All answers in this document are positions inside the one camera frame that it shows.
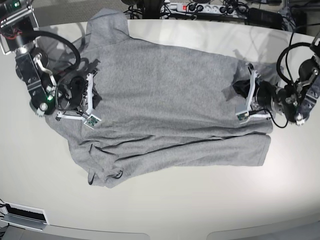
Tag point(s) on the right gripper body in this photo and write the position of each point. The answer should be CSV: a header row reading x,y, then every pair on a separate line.
x,y
72,92

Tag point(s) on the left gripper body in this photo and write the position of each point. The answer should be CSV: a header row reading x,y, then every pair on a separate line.
x,y
270,98

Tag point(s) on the grey t-shirt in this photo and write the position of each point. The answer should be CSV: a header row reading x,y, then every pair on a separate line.
x,y
161,106

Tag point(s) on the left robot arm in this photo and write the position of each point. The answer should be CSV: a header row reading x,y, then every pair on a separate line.
x,y
295,100

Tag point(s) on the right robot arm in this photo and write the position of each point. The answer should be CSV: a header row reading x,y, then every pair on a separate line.
x,y
19,30

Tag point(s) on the black power adapter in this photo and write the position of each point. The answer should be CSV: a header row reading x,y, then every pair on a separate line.
x,y
265,18

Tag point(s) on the white power strip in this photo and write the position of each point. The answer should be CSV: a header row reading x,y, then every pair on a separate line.
x,y
229,8

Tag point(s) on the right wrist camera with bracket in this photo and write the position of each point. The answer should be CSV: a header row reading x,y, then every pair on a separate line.
x,y
90,117

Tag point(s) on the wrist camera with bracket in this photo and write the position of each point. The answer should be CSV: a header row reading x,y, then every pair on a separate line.
x,y
245,112
90,117

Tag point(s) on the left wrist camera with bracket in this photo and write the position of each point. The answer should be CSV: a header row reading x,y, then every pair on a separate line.
x,y
245,112

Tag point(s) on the grey cable tray box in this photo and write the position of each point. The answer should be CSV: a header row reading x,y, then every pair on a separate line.
x,y
22,216

